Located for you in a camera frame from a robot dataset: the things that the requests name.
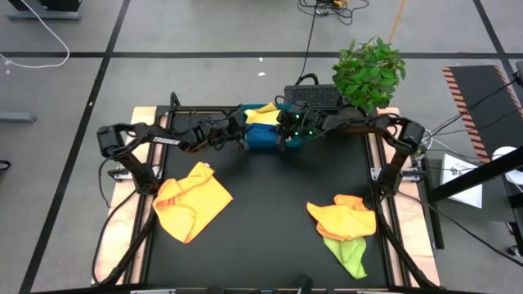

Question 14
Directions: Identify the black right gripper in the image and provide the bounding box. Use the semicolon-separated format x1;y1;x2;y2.
276;109;328;152

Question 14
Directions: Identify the pale yellow microfiber towel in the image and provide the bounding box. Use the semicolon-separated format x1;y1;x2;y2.
244;102;283;126

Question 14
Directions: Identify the yellow-orange microfiber towel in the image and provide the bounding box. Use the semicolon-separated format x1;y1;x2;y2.
152;161;235;245

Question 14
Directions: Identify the orange microfiber towel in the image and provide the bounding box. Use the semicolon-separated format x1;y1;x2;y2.
306;194;377;242

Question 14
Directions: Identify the lime green microfiber towel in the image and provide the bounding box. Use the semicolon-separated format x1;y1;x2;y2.
322;235;369;280

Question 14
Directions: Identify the blue plastic bin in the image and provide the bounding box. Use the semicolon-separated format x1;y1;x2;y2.
240;102;306;150

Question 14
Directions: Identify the black perforated metal box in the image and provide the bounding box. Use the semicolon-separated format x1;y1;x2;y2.
283;83;345;109

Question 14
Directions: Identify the green potted plant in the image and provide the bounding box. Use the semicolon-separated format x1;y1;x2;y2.
331;35;408;131

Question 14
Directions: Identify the light wooden table board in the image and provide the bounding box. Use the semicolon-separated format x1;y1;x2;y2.
367;106;441;287
92;106;168;285

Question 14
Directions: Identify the black mat with striped edges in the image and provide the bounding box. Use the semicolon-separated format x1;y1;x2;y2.
441;65;523;164

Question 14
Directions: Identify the white paper sheet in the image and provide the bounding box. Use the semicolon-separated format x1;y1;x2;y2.
440;153;484;209

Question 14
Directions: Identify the black slanted beam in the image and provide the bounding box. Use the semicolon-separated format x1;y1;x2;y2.
428;146;523;203

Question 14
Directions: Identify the white round object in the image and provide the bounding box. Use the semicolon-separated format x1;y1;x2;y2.
489;145;523;185

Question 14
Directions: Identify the grey floor bar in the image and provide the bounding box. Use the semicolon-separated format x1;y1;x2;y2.
0;112;38;123

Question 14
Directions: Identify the grey desk base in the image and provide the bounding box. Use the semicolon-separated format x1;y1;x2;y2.
6;0;83;21

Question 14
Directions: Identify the black aluminium table frame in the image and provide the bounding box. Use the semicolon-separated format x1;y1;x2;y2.
92;91;442;294

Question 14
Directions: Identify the black floor cable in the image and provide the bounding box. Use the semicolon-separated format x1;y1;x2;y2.
294;3;320;87

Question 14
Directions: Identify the tangled black cable bundle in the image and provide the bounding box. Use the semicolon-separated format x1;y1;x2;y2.
297;0;371;26

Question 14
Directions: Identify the black upright post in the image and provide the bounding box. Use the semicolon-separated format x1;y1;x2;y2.
424;158;446;250

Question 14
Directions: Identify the white floor cable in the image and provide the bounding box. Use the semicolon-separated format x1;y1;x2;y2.
0;0;71;69

